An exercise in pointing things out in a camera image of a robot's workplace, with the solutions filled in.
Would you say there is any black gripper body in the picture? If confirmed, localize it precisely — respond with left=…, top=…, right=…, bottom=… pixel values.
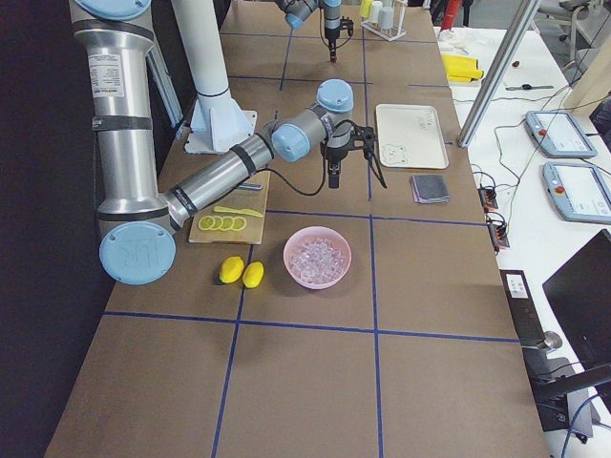
left=325, top=145, right=348, bottom=163
left=323, top=17, right=340, bottom=39

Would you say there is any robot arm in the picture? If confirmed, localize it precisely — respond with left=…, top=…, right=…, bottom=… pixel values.
left=274, top=0, right=343, bottom=63
left=69, top=1, right=353, bottom=285

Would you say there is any yellow upturned cup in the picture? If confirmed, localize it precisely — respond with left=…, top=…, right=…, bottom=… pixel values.
left=359, top=0, right=373, bottom=19

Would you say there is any white upturned cup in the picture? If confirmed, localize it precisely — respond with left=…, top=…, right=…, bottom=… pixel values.
left=368, top=0, right=383, bottom=24

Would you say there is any green upturned cup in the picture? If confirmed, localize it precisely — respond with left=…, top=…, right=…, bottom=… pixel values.
left=377, top=7, right=394, bottom=30

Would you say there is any pile of clear ice cubes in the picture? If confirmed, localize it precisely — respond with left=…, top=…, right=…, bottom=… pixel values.
left=288, top=237, right=348, bottom=286

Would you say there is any cream bear tray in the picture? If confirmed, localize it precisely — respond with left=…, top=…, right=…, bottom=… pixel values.
left=375, top=104, right=449, bottom=170

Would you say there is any steel rod with black cap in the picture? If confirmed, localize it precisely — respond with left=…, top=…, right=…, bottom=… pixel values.
left=237, top=183, right=263, bottom=192

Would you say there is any pink bowl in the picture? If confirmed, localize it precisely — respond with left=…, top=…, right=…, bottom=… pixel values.
left=283, top=226, right=351, bottom=289

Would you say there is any grey folded cloth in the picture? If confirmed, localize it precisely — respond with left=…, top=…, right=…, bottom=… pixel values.
left=411, top=174, right=450, bottom=204

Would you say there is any wooden cutting board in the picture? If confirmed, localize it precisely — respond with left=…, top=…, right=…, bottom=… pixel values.
left=188, top=172, right=270, bottom=244

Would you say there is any lemon slice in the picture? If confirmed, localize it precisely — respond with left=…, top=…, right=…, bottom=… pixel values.
left=210, top=216, right=225, bottom=231
left=198, top=216, right=216, bottom=231
left=224, top=217, right=235, bottom=231
left=231, top=217, right=247, bottom=232

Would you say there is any yellow plastic knife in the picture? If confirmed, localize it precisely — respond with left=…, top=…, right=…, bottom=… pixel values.
left=213, top=205, right=263, bottom=219

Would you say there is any whole yellow lemon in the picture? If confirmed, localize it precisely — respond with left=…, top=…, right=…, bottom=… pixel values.
left=219, top=256, right=245, bottom=284
left=242, top=261, right=264, bottom=289

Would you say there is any yellow cloth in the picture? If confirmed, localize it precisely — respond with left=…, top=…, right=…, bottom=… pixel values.
left=441, top=53, right=484, bottom=82

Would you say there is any teach pendant tablet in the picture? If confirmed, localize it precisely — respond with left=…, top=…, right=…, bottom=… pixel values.
left=525, top=110, right=598, bottom=159
left=542, top=161, right=610, bottom=224

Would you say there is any black power strip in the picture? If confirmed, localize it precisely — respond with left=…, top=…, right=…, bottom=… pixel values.
left=499, top=269, right=545, bottom=347

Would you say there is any black monitor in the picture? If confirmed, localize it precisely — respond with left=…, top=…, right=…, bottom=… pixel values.
left=543, top=229, right=611, bottom=368

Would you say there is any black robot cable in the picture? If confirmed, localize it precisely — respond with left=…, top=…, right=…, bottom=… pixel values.
left=260, top=118, right=364, bottom=197

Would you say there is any white wire cup rack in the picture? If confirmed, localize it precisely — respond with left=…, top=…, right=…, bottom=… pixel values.
left=361, top=15, right=407, bottom=42

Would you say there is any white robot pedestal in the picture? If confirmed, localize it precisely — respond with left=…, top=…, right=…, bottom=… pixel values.
left=172, top=0, right=257, bottom=154

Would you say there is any aluminium frame post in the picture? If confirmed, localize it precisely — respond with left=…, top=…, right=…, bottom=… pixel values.
left=457, top=0, right=540, bottom=148

